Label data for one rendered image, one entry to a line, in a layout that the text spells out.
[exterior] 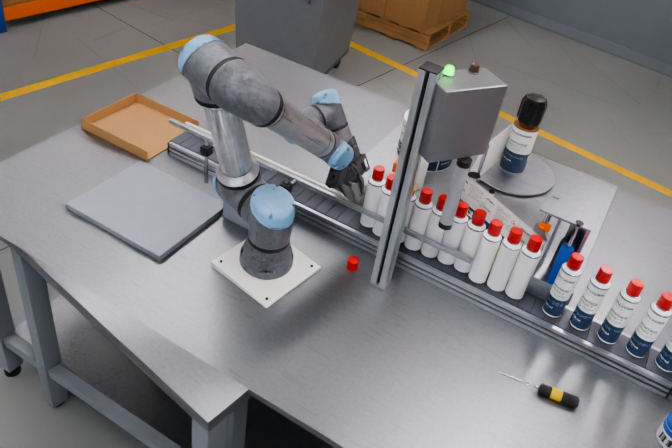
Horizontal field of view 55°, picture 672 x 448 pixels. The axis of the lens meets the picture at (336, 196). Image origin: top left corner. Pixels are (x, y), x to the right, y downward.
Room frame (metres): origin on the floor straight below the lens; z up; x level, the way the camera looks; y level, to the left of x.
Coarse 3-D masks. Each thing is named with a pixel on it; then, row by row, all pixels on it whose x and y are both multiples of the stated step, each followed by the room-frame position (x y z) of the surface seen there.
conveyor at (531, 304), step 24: (192, 144) 1.80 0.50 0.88; (264, 168) 1.73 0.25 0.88; (312, 192) 1.64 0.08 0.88; (336, 216) 1.54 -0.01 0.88; (360, 216) 1.56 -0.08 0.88; (432, 264) 1.40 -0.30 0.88; (480, 288) 1.33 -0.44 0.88; (528, 312) 1.27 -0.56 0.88; (624, 336) 1.24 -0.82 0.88; (648, 360) 1.17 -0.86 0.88
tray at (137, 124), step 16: (128, 96) 2.05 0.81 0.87; (144, 96) 2.07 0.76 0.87; (96, 112) 1.92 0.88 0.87; (112, 112) 1.98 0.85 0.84; (128, 112) 2.00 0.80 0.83; (144, 112) 2.02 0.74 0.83; (160, 112) 2.04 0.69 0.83; (176, 112) 2.01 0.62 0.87; (96, 128) 1.83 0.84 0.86; (112, 128) 1.88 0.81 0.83; (128, 128) 1.90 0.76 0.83; (144, 128) 1.92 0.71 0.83; (160, 128) 1.93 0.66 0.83; (176, 128) 1.95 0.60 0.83; (128, 144) 1.77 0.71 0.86; (144, 144) 1.82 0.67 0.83; (160, 144) 1.83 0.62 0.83
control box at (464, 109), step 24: (456, 72) 1.39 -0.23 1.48; (480, 72) 1.41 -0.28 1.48; (456, 96) 1.30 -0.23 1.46; (480, 96) 1.33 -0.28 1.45; (432, 120) 1.30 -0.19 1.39; (456, 120) 1.31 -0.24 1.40; (480, 120) 1.34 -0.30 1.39; (432, 144) 1.28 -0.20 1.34; (456, 144) 1.32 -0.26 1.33; (480, 144) 1.35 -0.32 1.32
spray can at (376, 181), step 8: (376, 168) 1.53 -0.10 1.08; (384, 168) 1.54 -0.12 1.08; (376, 176) 1.52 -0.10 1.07; (368, 184) 1.52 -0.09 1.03; (376, 184) 1.51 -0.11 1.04; (384, 184) 1.52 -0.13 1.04; (368, 192) 1.52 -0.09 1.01; (376, 192) 1.51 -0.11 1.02; (368, 200) 1.51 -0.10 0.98; (376, 200) 1.51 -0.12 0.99; (368, 208) 1.51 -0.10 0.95; (376, 208) 1.51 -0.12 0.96; (368, 224) 1.51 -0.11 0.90
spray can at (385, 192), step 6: (390, 174) 1.51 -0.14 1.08; (390, 180) 1.48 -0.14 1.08; (384, 186) 1.50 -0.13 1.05; (390, 186) 1.48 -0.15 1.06; (384, 192) 1.48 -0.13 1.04; (390, 192) 1.48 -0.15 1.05; (384, 198) 1.48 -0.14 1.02; (378, 204) 1.49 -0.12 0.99; (384, 204) 1.48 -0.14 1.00; (378, 210) 1.49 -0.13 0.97; (384, 210) 1.48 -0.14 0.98; (384, 216) 1.47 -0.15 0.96; (378, 222) 1.48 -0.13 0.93; (378, 228) 1.48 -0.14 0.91; (378, 234) 1.48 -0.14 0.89
